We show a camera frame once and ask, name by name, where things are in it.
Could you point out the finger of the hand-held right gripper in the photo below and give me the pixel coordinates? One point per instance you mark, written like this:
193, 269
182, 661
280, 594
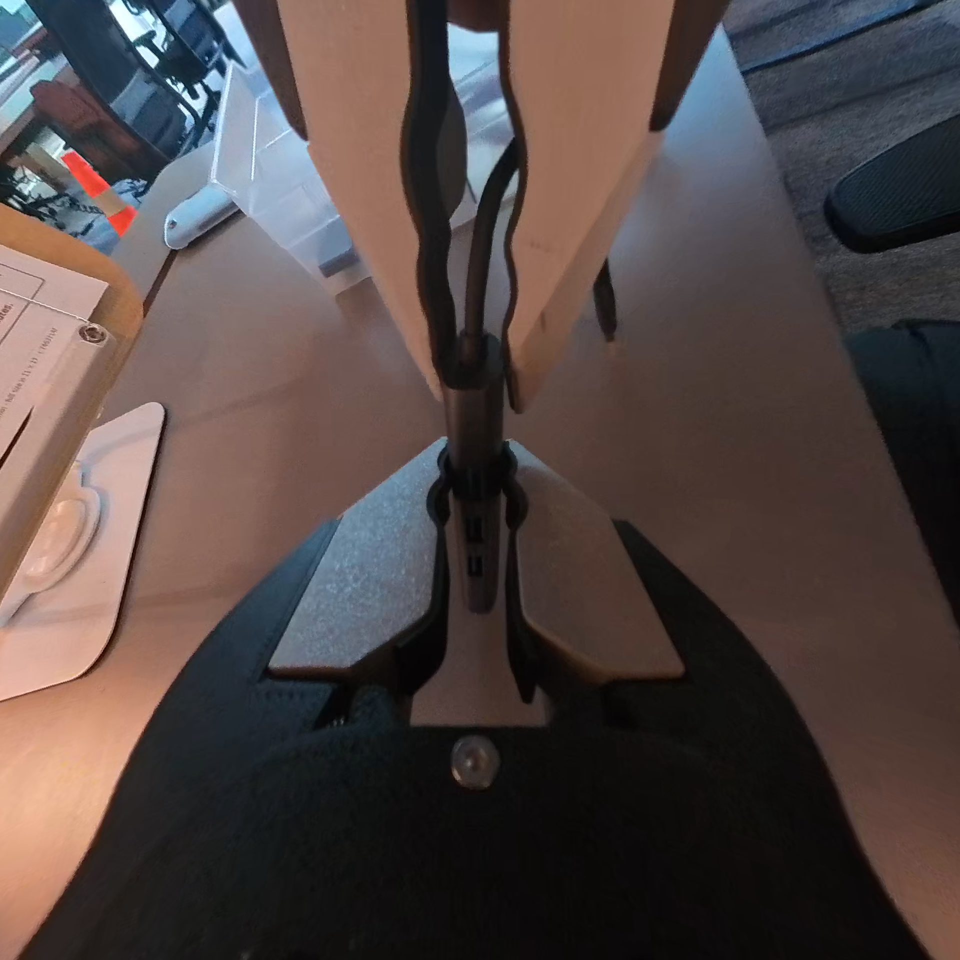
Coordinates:
585, 150
352, 150

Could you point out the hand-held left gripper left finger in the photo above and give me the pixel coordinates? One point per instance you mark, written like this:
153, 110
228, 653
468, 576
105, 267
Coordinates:
360, 592

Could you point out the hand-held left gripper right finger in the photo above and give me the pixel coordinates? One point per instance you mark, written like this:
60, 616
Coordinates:
592, 592

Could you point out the clear plastic box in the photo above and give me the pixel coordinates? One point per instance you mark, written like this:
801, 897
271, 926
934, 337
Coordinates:
262, 165

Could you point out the grey usb hub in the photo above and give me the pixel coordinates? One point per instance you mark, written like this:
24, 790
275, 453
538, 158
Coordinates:
472, 420

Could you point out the black office chair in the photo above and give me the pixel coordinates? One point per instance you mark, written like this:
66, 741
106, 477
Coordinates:
135, 75

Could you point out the black chair armrest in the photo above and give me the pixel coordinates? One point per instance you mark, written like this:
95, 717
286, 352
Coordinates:
900, 195

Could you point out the white stand base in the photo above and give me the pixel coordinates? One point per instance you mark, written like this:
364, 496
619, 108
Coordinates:
112, 525

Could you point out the white sheet holder bar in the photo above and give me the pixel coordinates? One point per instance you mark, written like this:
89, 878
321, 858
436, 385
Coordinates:
52, 420

